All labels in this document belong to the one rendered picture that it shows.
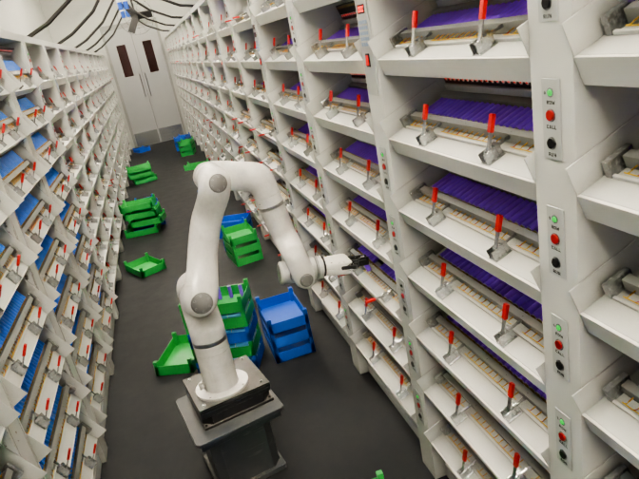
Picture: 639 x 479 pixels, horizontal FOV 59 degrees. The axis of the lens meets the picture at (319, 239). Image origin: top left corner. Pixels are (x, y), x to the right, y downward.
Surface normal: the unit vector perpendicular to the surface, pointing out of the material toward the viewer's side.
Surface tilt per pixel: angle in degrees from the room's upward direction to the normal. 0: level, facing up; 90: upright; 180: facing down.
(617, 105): 90
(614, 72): 112
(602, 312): 22
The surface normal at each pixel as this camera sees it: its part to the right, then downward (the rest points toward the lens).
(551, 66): -0.94, 0.26
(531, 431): -0.52, -0.75
